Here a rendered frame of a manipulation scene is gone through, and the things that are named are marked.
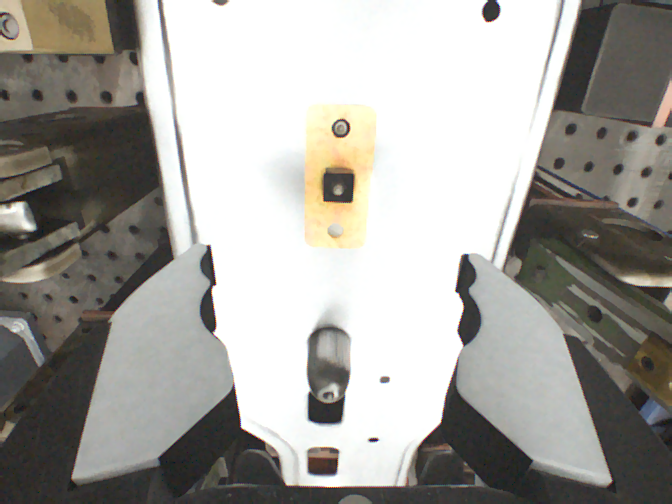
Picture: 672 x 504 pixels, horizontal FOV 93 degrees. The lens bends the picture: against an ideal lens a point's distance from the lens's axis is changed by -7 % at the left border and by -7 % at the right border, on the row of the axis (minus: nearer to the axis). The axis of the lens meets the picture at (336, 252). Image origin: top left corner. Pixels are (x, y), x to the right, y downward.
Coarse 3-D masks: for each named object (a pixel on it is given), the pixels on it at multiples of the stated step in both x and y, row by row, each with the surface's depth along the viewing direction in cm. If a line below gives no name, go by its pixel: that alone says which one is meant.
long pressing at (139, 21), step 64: (128, 0) 15; (192, 0) 15; (256, 0) 15; (320, 0) 16; (384, 0) 16; (448, 0) 16; (512, 0) 15; (576, 0) 16; (192, 64) 17; (256, 64) 17; (320, 64) 17; (384, 64) 17; (448, 64) 17; (512, 64) 17; (192, 128) 18; (256, 128) 18; (384, 128) 18; (448, 128) 18; (512, 128) 18; (192, 192) 20; (256, 192) 20; (384, 192) 20; (448, 192) 20; (512, 192) 20; (256, 256) 22; (320, 256) 22; (384, 256) 22; (448, 256) 22; (256, 320) 25; (320, 320) 25; (384, 320) 25; (448, 320) 25; (256, 384) 28; (384, 384) 28; (448, 384) 28; (384, 448) 32
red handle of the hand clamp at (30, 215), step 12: (0, 204) 13; (12, 204) 13; (24, 204) 13; (36, 204) 14; (0, 216) 13; (12, 216) 13; (24, 216) 13; (36, 216) 14; (0, 228) 13; (12, 228) 13; (24, 228) 14; (36, 228) 14
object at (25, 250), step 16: (16, 176) 13; (32, 176) 13; (48, 176) 14; (0, 192) 12; (16, 192) 13; (48, 224) 15; (64, 224) 15; (0, 240) 14; (16, 240) 14; (32, 240) 14; (48, 240) 14; (64, 240) 15; (0, 256) 13; (16, 256) 13; (32, 256) 14; (0, 272) 12
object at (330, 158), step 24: (312, 120) 18; (360, 120) 18; (312, 144) 18; (336, 144) 18; (360, 144) 18; (312, 168) 19; (336, 168) 19; (360, 168) 19; (312, 192) 20; (360, 192) 20; (312, 216) 20; (336, 216) 20; (360, 216) 20; (312, 240) 21; (336, 240) 21; (360, 240) 21
